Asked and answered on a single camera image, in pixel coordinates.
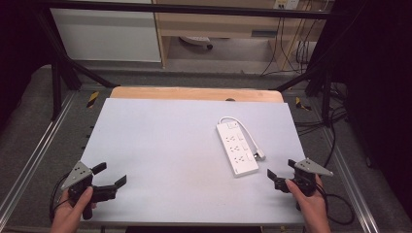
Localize black floor cables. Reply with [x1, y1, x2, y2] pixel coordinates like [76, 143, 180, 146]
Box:
[292, 82, 349, 170]

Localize black metal frame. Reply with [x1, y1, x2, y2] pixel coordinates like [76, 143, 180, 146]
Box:
[33, 0, 359, 125]

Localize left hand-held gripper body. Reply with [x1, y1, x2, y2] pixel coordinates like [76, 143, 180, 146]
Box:
[60, 160, 113, 221]

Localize aluminium rail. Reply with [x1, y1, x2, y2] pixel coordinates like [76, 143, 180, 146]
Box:
[0, 91, 78, 226]
[321, 124, 381, 233]

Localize white wall socket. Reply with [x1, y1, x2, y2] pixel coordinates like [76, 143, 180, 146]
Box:
[273, 0, 301, 11]

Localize white power strip cable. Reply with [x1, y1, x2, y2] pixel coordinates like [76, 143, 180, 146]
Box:
[218, 116, 267, 162]

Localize wooden table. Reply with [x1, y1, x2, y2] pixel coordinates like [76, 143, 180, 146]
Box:
[109, 85, 285, 104]

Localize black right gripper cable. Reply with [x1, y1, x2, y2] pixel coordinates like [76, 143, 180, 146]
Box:
[315, 181, 356, 226]

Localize black curtain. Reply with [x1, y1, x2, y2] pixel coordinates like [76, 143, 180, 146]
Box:
[326, 0, 412, 221]
[0, 0, 52, 127]

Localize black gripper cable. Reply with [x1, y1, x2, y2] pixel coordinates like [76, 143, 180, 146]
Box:
[315, 181, 356, 226]
[48, 172, 72, 225]

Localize person's right hand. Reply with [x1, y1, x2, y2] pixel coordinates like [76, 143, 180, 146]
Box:
[284, 174, 332, 233]

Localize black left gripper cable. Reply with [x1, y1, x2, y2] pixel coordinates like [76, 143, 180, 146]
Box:
[48, 172, 72, 225]

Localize white power strip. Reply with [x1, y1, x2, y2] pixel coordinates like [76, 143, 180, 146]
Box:
[215, 121, 260, 179]

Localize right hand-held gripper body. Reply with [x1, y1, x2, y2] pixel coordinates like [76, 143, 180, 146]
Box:
[281, 157, 334, 198]

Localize black hanging cables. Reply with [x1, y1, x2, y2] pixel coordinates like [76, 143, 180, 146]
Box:
[260, 16, 314, 78]

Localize wooden desk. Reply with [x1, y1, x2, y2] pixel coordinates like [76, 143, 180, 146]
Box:
[152, 0, 328, 71]

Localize person's left hand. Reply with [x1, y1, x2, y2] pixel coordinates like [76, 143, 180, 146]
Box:
[49, 185, 98, 233]

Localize yellow black tape strip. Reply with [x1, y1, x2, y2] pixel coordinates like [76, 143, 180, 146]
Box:
[86, 90, 100, 110]
[294, 96, 313, 112]

